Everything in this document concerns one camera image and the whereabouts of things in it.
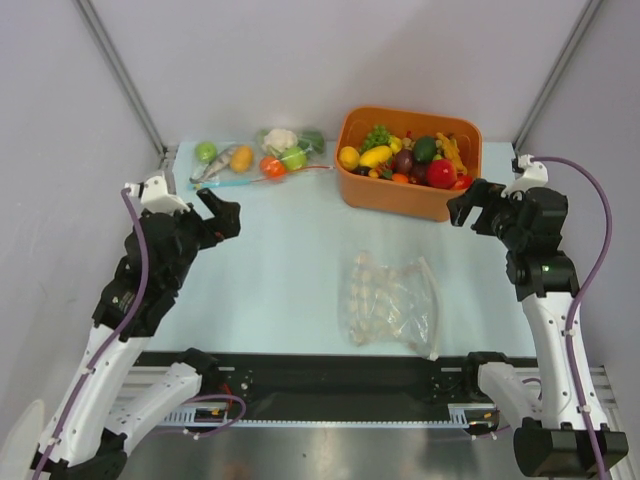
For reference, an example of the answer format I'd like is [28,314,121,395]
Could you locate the fake grey fish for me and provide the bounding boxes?
[189,146,237,184]

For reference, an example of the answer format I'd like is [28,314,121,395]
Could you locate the yellow fake pear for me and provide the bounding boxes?
[338,146,360,171]

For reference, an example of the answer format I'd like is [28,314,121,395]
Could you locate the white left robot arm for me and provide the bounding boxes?
[27,184,247,479]

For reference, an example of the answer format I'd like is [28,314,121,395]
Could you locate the clear zip top bag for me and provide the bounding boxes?
[338,251,443,361]

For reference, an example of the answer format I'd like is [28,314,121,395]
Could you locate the fake green grapes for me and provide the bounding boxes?
[359,125,391,154]

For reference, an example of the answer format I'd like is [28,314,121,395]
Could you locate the fake green broccoli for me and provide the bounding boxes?
[298,130,325,155]

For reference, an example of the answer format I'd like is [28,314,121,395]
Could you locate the green fake apple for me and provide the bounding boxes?
[194,141,218,164]

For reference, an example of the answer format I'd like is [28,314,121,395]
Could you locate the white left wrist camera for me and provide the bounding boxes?
[124,172,191,215]

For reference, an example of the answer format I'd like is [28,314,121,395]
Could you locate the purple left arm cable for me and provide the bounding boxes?
[37,187,247,474]

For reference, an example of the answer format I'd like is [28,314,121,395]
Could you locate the blue-zip bag with fish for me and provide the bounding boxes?
[188,141,255,190]

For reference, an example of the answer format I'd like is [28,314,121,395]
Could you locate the fake orange ginger root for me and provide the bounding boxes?
[436,132,468,175]

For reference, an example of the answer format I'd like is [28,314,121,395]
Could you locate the fake orange tomato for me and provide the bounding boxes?
[259,156,287,180]

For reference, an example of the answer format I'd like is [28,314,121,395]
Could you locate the red-zip bag with vegetables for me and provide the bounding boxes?
[249,127,333,184]

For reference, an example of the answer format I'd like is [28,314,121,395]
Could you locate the fake brown potato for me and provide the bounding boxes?
[230,145,254,174]

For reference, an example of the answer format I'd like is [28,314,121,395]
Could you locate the orange plastic bin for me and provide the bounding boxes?
[335,106,482,222]

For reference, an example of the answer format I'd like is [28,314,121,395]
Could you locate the fake green lime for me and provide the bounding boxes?
[280,146,308,171]

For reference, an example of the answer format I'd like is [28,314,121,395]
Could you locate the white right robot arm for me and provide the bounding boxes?
[447,179,629,479]

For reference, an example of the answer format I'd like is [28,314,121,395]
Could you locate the red fake bell pepper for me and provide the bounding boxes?
[426,159,457,189]

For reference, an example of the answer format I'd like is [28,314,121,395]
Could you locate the fake white cauliflower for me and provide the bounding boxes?
[262,128,298,156]

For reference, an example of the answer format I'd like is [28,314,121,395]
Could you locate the fake dark plum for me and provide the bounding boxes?
[409,163,429,185]

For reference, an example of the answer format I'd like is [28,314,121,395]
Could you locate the fake purple passion fruit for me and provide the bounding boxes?
[394,149,414,175]

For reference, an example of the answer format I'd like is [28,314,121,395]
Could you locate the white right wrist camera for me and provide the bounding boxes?
[503,154,548,196]

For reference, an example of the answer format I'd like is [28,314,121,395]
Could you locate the fake red orange mango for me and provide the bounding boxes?
[450,175,474,191]

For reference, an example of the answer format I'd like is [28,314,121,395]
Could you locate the fake yellow mango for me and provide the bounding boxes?
[359,145,393,169]

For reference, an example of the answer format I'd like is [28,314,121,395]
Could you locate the fake green avocado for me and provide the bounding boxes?
[413,136,438,164]

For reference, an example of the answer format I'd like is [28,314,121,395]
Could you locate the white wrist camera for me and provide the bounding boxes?
[503,154,548,196]
[124,172,191,215]

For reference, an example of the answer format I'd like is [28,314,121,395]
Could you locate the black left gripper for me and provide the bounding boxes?
[163,187,241,290]

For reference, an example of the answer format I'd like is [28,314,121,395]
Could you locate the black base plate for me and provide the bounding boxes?
[214,353,496,423]

